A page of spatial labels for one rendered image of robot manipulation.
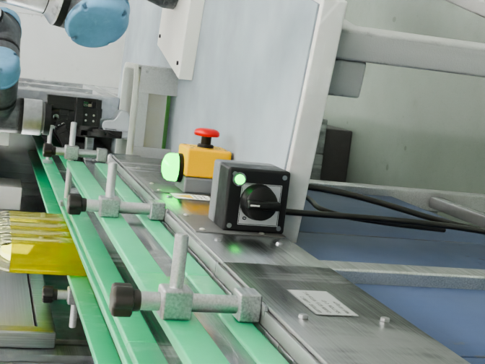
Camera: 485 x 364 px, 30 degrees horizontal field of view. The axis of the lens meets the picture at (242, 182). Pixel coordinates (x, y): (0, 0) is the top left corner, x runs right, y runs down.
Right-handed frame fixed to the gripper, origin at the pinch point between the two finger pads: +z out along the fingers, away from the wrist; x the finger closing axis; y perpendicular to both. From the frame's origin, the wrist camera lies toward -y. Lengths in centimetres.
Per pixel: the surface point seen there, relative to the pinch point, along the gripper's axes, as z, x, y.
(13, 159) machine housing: -21, 141, -20
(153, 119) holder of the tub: 1.2, -10.9, 4.4
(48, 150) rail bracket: -19.4, -15.4, -3.4
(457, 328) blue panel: 13, -119, -9
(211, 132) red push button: 2, -59, 5
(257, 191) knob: 0, -91, 0
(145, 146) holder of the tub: 0.2, -10.7, -1.2
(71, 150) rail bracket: -15.1, -15.2, -3.1
